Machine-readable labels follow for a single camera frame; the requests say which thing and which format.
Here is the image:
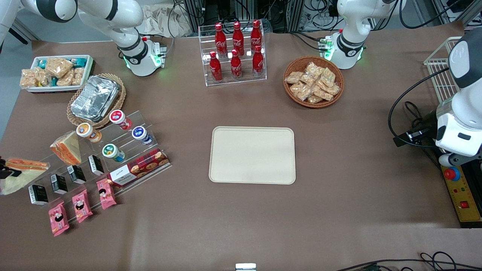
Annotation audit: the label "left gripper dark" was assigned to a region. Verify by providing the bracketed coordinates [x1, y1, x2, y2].
[393, 125, 438, 148]

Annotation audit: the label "plastic-wrapped triangle sandwich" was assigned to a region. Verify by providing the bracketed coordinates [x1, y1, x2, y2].
[0, 157, 52, 196]
[50, 131, 82, 166]

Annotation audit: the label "beige rectangular serving tray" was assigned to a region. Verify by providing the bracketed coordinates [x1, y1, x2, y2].
[209, 126, 296, 185]

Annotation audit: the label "small black drink carton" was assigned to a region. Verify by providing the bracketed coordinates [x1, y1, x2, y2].
[50, 174, 69, 195]
[28, 184, 49, 206]
[67, 165, 87, 185]
[88, 155, 105, 177]

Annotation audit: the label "pink snack packet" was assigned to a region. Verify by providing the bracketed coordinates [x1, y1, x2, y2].
[96, 178, 117, 210]
[48, 202, 70, 238]
[72, 189, 94, 224]

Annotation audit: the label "orange-lid yogurt cup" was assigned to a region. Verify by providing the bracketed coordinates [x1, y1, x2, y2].
[76, 123, 102, 144]

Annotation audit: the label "yellow emergency stop box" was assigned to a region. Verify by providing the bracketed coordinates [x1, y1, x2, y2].
[440, 165, 482, 229]

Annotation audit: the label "green-lid yogurt cup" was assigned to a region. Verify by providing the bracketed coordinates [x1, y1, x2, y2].
[102, 143, 126, 163]

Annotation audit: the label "stacked aluminium foil containers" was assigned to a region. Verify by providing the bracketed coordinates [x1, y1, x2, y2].
[70, 75, 121, 123]

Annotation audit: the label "red-lid yogurt cup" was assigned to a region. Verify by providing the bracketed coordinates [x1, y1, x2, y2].
[109, 110, 133, 131]

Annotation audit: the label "white rectangular plastic bin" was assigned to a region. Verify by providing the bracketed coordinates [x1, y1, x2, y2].
[21, 55, 95, 93]

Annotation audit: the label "red tartan cookie box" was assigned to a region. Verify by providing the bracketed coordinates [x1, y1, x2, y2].
[107, 148, 170, 188]

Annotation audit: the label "oval wicker basket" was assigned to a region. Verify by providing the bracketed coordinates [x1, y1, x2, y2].
[66, 73, 127, 130]

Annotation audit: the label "round brown wicker basket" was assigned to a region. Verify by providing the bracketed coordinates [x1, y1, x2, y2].
[283, 55, 345, 109]

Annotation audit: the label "blue-lid yogurt cup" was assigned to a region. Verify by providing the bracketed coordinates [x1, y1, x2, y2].
[131, 126, 153, 146]

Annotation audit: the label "clear acrylic stepped shelf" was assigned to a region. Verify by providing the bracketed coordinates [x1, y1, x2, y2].
[19, 110, 172, 212]

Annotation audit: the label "red cola bottle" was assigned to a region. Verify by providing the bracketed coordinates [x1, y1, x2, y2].
[214, 23, 228, 58]
[250, 20, 262, 53]
[232, 21, 245, 56]
[209, 51, 223, 82]
[230, 49, 243, 80]
[252, 45, 264, 77]

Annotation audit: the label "crumpled beige plastic bag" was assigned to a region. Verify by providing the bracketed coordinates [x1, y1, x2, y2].
[135, 4, 193, 38]

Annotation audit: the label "clear acrylic bottle rack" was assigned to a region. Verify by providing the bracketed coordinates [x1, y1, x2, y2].
[198, 19, 267, 87]

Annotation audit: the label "black left wrist camera cable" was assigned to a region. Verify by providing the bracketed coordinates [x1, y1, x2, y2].
[387, 67, 453, 148]

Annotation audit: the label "tangled black table cable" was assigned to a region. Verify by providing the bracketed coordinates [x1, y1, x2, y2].
[404, 100, 438, 131]

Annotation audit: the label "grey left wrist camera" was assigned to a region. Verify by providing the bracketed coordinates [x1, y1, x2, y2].
[439, 152, 482, 167]

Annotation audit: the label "white wire basket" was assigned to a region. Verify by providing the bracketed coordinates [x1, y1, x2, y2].
[423, 36, 464, 104]

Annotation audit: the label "black floor cable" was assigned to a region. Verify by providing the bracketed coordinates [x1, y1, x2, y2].
[334, 251, 482, 271]

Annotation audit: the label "grey metal frame leg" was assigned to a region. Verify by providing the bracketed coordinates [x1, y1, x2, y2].
[8, 21, 40, 42]

